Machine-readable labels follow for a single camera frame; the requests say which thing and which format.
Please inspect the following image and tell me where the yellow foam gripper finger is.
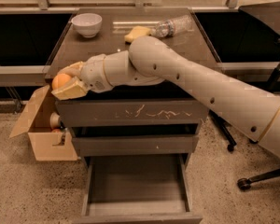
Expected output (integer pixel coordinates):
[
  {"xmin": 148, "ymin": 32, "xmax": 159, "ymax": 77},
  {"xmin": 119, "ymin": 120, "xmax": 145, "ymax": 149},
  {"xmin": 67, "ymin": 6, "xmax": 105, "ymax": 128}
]
[
  {"xmin": 51, "ymin": 77, "xmax": 88, "ymax": 100},
  {"xmin": 58, "ymin": 62, "xmax": 85, "ymax": 77}
]

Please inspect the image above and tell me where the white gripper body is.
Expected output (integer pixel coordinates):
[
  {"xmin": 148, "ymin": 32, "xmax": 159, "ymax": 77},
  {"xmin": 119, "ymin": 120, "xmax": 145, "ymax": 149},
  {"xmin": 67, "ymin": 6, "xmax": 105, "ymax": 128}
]
[{"xmin": 80, "ymin": 54, "xmax": 113, "ymax": 93}]

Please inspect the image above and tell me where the orange fruit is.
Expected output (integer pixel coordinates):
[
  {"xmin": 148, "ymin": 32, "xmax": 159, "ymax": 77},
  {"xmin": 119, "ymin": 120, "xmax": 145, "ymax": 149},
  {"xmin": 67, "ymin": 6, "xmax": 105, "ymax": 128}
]
[{"xmin": 52, "ymin": 74, "xmax": 72, "ymax": 90}]

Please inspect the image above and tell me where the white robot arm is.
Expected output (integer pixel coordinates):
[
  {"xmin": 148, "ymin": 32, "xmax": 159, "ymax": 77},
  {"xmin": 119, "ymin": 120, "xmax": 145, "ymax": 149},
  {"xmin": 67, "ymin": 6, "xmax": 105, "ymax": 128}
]
[{"xmin": 52, "ymin": 36, "xmax": 280, "ymax": 159}]

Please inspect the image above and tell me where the grey drawer cabinet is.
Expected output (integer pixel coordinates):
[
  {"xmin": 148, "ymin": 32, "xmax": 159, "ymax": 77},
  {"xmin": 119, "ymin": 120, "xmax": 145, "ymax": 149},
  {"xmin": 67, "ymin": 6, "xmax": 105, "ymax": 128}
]
[{"xmin": 48, "ymin": 8, "xmax": 216, "ymax": 224}]

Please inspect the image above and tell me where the grey top drawer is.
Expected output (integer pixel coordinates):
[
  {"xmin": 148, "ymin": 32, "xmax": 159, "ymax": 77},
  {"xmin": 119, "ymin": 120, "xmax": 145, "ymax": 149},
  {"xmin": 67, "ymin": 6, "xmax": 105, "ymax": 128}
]
[{"xmin": 54, "ymin": 81, "xmax": 213, "ymax": 128}]

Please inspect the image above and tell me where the grey drawer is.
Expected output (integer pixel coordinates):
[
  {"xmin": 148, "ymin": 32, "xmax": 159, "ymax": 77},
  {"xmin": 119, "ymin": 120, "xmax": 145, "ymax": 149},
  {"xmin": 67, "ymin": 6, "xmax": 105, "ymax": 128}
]
[
  {"xmin": 54, "ymin": 81, "xmax": 213, "ymax": 128},
  {"xmin": 72, "ymin": 124, "xmax": 198, "ymax": 157},
  {"xmin": 73, "ymin": 154, "xmax": 202, "ymax": 224}
]

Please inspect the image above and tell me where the grey bottom drawer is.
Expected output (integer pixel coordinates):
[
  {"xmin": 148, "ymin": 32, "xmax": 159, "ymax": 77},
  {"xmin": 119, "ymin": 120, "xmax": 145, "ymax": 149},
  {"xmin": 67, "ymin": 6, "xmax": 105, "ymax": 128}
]
[{"xmin": 73, "ymin": 154, "xmax": 202, "ymax": 224}]

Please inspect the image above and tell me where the grey middle drawer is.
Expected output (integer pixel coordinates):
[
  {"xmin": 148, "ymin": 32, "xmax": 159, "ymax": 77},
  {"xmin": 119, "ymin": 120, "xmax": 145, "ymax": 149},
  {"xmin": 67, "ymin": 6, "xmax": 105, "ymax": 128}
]
[{"xmin": 72, "ymin": 124, "xmax": 198, "ymax": 157}]

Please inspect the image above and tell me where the white cup in box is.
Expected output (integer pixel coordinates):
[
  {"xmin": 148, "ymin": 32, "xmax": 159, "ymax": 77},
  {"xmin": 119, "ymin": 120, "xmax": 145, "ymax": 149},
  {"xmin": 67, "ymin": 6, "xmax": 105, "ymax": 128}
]
[{"xmin": 49, "ymin": 112, "xmax": 61, "ymax": 129}]

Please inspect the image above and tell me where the white ceramic bowl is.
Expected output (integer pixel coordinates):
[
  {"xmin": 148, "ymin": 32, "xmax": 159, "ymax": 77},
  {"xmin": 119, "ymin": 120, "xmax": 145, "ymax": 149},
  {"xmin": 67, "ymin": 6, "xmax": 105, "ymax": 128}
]
[{"xmin": 71, "ymin": 13, "xmax": 103, "ymax": 38}]

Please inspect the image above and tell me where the open cardboard box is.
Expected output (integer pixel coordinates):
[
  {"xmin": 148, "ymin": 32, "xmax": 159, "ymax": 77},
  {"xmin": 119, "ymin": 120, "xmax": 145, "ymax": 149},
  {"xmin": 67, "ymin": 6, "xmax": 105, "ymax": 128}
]
[{"xmin": 9, "ymin": 85, "xmax": 77, "ymax": 161}]

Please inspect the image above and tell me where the yellow sponge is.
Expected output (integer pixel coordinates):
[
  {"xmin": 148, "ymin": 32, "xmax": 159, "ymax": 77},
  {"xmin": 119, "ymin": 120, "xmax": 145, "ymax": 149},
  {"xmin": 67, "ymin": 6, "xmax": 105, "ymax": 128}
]
[{"xmin": 124, "ymin": 26, "xmax": 150, "ymax": 43}]

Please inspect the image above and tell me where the clear plastic water bottle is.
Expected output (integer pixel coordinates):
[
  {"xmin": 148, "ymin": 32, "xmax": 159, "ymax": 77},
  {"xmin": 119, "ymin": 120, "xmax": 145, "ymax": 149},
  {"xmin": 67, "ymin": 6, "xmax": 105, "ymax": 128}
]
[{"xmin": 150, "ymin": 15, "xmax": 192, "ymax": 38}]

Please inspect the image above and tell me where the black office chair base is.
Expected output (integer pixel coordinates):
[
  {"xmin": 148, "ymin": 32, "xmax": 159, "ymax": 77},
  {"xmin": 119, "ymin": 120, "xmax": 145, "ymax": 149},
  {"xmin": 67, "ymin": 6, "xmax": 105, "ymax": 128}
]
[{"xmin": 209, "ymin": 111, "xmax": 280, "ymax": 192}]

